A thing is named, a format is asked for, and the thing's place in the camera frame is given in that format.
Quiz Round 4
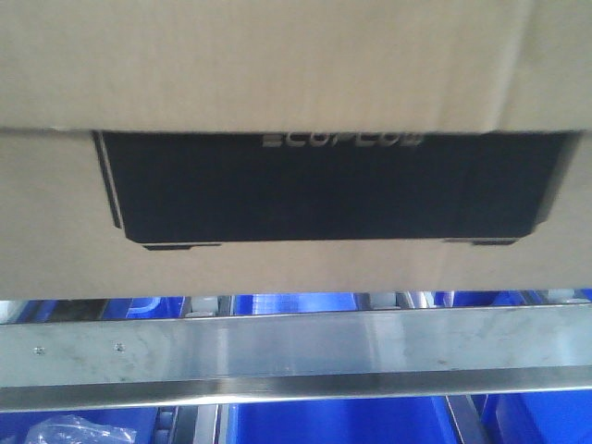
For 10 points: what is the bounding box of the brown EcoFlow cardboard box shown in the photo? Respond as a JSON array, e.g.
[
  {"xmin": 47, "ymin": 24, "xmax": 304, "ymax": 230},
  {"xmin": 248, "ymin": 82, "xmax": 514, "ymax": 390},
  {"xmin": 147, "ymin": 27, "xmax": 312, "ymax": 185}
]
[{"xmin": 1, "ymin": 1, "xmax": 591, "ymax": 300}]

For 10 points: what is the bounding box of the grey shelf upright left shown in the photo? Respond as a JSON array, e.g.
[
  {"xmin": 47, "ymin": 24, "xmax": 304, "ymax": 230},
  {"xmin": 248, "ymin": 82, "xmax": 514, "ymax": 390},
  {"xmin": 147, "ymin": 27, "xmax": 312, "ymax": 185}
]
[{"xmin": 152, "ymin": 405, "xmax": 220, "ymax": 444}]

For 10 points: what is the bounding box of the grey shelf strut right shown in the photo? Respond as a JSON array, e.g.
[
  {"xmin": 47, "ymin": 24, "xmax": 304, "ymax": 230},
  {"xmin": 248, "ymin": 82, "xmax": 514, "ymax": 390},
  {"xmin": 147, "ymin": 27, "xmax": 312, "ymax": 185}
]
[{"xmin": 445, "ymin": 395, "xmax": 490, "ymax": 444}]

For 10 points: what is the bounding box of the blue bin middle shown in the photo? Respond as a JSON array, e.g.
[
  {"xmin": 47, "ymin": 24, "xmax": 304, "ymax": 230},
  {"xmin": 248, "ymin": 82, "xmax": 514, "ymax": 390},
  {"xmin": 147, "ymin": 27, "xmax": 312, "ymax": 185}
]
[{"xmin": 225, "ymin": 397, "xmax": 457, "ymax": 443}]

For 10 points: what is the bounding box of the blue bin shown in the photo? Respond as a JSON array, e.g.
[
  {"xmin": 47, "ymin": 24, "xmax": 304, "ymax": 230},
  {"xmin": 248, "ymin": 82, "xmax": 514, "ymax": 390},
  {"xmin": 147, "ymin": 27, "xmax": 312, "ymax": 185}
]
[
  {"xmin": 225, "ymin": 397, "xmax": 457, "ymax": 443},
  {"xmin": 478, "ymin": 390, "xmax": 591, "ymax": 443},
  {"xmin": 1, "ymin": 408, "xmax": 157, "ymax": 443}
]

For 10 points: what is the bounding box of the clear plastic bag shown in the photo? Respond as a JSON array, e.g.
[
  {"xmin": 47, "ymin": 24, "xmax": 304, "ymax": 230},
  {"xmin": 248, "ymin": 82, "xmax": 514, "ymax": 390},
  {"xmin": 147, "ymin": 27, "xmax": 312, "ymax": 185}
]
[{"xmin": 24, "ymin": 415, "xmax": 137, "ymax": 444}]

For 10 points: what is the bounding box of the blue bin right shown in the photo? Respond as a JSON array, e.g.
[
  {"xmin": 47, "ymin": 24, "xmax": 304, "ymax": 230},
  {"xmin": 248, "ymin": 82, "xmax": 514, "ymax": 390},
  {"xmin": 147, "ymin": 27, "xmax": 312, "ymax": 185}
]
[{"xmin": 478, "ymin": 390, "xmax": 591, "ymax": 443}]

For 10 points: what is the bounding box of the blue bin left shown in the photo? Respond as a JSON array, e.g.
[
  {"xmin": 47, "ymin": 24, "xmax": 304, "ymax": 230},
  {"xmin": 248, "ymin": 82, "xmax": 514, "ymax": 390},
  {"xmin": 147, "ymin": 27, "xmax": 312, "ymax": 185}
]
[{"xmin": 1, "ymin": 408, "xmax": 157, "ymax": 443}]

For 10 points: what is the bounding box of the steel shelf front rail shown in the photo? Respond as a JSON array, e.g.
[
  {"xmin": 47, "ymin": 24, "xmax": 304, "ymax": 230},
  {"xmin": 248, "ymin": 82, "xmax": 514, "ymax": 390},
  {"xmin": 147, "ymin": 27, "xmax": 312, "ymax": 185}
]
[{"xmin": 1, "ymin": 303, "xmax": 591, "ymax": 412}]

